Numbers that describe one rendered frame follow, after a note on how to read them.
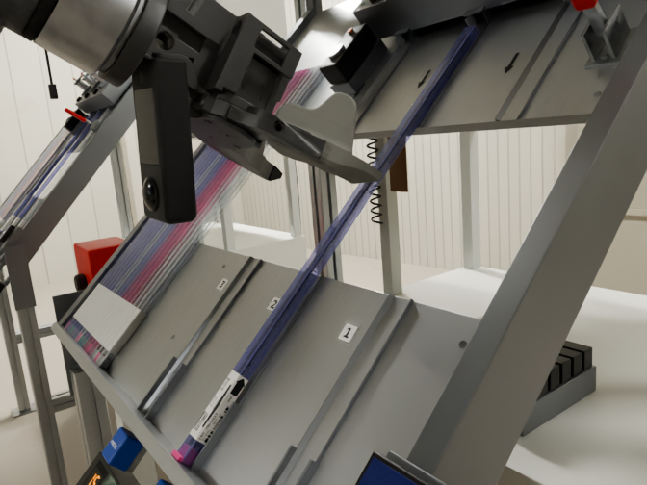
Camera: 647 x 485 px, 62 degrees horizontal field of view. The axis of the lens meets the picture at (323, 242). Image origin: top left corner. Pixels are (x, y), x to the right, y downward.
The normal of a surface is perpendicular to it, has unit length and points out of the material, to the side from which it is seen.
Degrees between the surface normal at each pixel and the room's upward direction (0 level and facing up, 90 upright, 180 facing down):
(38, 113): 90
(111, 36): 113
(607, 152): 90
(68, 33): 127
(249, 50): 90
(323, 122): 73
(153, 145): 88
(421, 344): 43
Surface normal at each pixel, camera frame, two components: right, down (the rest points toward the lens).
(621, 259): -0.73, 0.19
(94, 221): 0.68, 0.09
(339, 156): 0.41, 0.02
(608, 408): -0.08, -0.98
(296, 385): -0.61, -0.59
